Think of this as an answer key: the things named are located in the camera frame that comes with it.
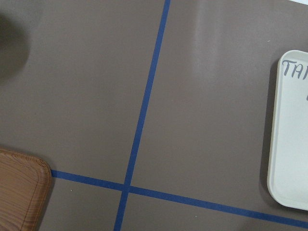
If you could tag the wooden tray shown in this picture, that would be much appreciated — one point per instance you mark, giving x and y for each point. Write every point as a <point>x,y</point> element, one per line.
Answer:
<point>24,185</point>

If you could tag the cream bear tray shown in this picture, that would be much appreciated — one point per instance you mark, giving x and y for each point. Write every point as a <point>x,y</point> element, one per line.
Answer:
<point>287,178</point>

